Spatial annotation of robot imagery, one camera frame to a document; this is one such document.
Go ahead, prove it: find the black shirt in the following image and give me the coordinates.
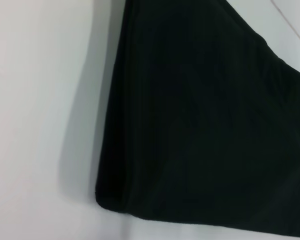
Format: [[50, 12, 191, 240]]
[[94, 0, 300, 239]]

